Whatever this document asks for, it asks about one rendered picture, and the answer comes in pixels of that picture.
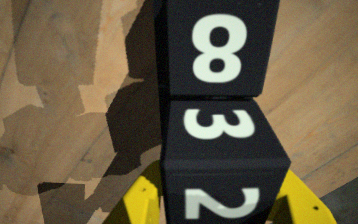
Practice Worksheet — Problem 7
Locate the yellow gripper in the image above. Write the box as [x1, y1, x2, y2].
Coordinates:
[102, 160, 337, 224]

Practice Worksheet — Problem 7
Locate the black cube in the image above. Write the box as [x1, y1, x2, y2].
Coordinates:
[162, 0, 280, 97]
[159, 99, 291, 224]

